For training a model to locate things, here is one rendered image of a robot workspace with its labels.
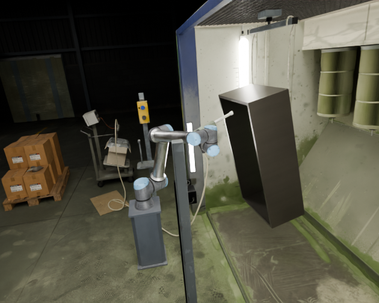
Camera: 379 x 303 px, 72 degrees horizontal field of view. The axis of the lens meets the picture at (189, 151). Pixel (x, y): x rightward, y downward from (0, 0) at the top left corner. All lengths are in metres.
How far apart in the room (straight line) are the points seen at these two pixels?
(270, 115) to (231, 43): 1.26
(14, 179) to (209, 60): 3.36
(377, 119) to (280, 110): 1.00
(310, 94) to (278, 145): 1.50
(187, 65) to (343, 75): 1.63
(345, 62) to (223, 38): 1.27
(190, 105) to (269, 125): 1.19
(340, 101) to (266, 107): 1.33
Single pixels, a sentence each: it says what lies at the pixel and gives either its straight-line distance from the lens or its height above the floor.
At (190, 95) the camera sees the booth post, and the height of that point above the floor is 1.58.
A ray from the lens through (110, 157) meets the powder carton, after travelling 4.62.
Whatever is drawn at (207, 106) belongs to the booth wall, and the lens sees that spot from 3.12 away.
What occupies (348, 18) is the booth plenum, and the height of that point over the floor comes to 2.21.
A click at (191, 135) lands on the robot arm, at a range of 1.75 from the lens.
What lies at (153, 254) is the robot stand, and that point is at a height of 0.16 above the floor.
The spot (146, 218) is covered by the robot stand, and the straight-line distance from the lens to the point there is 2.60.
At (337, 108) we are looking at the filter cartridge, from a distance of 3.31.
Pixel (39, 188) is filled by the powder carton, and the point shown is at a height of 0.27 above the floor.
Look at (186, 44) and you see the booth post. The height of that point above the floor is 2.12.
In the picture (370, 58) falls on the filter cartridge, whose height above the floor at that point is 1.86.
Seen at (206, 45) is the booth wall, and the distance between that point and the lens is 3.08.
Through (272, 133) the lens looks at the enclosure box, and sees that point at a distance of 2.19.
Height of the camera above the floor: 1.96
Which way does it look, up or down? 19 degrees down
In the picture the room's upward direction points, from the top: 4 degrees counter-clockwise
